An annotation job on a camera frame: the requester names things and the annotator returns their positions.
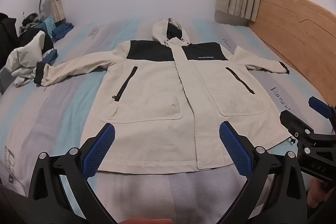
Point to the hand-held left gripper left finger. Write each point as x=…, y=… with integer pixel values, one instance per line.
x=101, y=150

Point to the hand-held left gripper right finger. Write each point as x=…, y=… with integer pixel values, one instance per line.
x=233, y=148

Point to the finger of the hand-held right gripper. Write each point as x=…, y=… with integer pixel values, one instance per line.
x=295, y=124
x=320, y=107

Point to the beige and black hooded jacket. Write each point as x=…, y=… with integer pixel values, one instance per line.
x=147, y=98

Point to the person's right hand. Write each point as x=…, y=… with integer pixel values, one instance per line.
x=316, y=193

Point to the striped bed sheet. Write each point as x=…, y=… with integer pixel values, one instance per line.
x=65, y=108

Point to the wooden headboard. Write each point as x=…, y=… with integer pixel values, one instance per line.
x=296, y=29

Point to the crumpled white and black jacket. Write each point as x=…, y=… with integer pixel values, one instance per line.
x=26, y=56

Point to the grey and black cloth pile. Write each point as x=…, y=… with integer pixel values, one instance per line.
x=32, y=20

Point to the black garment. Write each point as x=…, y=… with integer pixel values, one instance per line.
x=8, y=32

